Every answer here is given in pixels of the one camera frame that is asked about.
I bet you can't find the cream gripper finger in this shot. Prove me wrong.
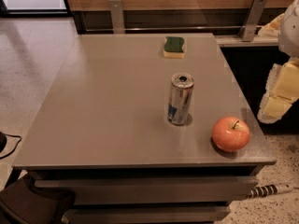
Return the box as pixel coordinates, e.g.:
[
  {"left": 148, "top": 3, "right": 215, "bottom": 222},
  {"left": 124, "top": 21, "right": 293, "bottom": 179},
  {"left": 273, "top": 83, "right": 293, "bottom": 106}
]
[
  {"left": 257, "top": 59, "right": 299, "bottom": 124},
  {"left": 258, "top": 14, "right": 283, "bottom": 37}
]

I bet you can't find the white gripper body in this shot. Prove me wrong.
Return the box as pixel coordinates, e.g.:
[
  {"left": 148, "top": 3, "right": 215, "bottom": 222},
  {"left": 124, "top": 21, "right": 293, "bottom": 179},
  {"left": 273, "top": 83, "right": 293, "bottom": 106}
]
[{"left": 278, "top": 0, "right": 299, "bottom": 57}]

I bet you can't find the red apple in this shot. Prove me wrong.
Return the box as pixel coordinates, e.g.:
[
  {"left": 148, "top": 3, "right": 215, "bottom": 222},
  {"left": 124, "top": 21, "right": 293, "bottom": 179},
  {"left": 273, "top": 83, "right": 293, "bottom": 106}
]
[{"left": 211, "top": 116, "right": 250, "bottom": 152}]

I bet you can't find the green yellow sponge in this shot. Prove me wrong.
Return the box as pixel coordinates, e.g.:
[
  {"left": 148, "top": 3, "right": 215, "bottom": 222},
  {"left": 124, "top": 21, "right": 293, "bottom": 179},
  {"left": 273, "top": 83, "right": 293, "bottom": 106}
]
[{"left": 164, "top": 36, "right": 185, "bottom": 59}]

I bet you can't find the silver energy drink can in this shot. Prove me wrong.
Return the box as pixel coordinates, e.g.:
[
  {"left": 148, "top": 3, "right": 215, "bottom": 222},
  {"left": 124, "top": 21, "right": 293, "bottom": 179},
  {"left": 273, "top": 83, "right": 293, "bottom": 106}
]
[{"left": 167, "top": 73, "right": 194, "bottom": 126}]

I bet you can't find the grey drawer cabinet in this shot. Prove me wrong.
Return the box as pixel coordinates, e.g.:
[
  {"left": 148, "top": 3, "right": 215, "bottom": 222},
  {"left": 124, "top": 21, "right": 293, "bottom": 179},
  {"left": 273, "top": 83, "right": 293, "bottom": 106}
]
[{"left": 14, "top": 34, "right": 276, "bottom": 210}]

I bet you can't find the lower grey drawer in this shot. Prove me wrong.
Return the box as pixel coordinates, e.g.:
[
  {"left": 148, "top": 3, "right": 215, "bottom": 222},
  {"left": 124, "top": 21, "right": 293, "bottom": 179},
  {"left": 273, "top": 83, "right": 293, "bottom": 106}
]
[{"left": 64, "top": 206, "right": 230, "bottom": 224}]

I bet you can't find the grey drawer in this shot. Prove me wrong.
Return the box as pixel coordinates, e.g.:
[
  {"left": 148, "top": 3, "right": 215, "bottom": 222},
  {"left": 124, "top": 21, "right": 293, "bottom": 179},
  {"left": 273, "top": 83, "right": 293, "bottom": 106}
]
[
  {"left": 64, "top": 206, "right": 230, "bottom": 224},
  {"left": 35, "top": 176, "right": 257, "bottom": 205}
]

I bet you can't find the upper grey drawer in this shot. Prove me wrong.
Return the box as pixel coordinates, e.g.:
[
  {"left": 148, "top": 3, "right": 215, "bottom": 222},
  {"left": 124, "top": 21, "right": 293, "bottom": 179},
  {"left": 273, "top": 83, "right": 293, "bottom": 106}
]
[{"left": 35, "top": 176, "right": 257, "bottom": 205}]

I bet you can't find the black round device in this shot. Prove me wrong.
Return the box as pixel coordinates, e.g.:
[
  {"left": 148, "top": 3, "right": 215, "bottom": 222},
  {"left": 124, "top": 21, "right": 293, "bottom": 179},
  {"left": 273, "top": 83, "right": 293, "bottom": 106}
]
[{"left": 0, "top": 132, "right": 7, "bottom": 153}]

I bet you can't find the dark brown bag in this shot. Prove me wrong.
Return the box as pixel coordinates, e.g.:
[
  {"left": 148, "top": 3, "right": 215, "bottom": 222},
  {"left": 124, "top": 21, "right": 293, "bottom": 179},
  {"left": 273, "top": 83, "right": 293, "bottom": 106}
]
[{"left": 0, "top": 175, "right": 75, "bottom": 224}]

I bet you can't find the right metal wall bracket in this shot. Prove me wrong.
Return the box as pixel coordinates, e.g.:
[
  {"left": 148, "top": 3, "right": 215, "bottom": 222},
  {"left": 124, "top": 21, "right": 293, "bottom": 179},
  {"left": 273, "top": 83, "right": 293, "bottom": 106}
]
[{"left": 239, "top": 0, "right": 267, "bottom": 42}]

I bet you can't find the metal wall bracket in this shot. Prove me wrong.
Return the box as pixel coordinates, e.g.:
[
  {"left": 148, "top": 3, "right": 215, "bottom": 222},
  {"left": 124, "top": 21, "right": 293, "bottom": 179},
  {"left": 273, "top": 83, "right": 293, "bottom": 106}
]
[
  {"left": 109, "top": 0, "right": 125, "bottom": 34},
  {"left": 239, "top": 0, "right": 267, "bottom": 42}
]

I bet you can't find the metal wall rail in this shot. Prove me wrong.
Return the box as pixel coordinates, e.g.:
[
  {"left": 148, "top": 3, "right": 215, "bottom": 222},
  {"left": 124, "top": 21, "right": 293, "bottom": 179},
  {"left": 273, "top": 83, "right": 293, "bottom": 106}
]
[{"left": 83, "top": 24, "right": 264, "bottom": 34}]

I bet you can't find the black white striped handle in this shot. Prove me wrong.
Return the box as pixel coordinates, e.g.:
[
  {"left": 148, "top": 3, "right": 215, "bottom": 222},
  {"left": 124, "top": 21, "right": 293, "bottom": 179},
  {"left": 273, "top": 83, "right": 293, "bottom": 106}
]
[{"left": 247, "top": 184, "right": 294, "bottom": 198}]

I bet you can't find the left metal wall bracket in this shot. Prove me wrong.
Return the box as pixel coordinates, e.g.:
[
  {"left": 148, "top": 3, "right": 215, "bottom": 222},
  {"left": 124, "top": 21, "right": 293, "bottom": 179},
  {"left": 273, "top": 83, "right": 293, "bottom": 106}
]
[{"left": 109, "top": 0, "right": 125, "bottom": 34}]

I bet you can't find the black cable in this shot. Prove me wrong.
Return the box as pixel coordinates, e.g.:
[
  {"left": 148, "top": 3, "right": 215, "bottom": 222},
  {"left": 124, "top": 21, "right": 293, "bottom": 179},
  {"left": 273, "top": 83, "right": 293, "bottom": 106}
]
[{"left": 0, "top": 133, "right": 22, "bottom": 161}]

